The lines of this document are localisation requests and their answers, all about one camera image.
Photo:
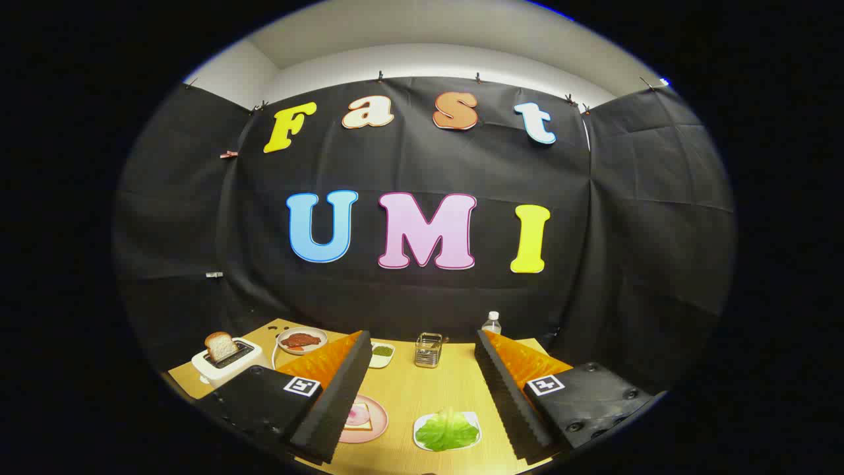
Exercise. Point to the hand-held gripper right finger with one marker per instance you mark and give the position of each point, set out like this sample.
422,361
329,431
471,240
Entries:
508,402

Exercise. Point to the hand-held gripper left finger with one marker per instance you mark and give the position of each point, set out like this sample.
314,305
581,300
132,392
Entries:
336,402

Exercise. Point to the green lettuce leaf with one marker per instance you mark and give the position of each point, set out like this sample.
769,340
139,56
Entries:
447,432

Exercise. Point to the toasted bread slice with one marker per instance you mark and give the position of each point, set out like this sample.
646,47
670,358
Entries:
221,346

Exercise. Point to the pink ham slice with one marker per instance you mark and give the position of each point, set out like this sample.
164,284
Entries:
357,414

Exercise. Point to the white bread slice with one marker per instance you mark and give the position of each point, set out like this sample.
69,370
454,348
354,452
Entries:
361,425

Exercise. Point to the white rectangular plate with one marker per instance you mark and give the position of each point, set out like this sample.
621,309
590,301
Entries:
473,418

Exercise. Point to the pink round plate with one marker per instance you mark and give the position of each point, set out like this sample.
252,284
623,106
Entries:
379,419

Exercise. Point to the white divided condiment dish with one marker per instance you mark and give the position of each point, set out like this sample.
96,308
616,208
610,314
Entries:
382,359

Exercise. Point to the brown meat piece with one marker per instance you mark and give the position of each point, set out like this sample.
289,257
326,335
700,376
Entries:
302,340

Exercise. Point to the beige oval plate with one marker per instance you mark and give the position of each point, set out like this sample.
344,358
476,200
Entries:
316,332

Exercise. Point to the green label plastic bottle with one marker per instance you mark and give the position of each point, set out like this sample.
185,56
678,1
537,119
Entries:
491,324

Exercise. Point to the white toaster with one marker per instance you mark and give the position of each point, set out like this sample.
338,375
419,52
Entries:
224,373

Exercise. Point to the black backdrop cloth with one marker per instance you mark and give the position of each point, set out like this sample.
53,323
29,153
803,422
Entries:
409,165

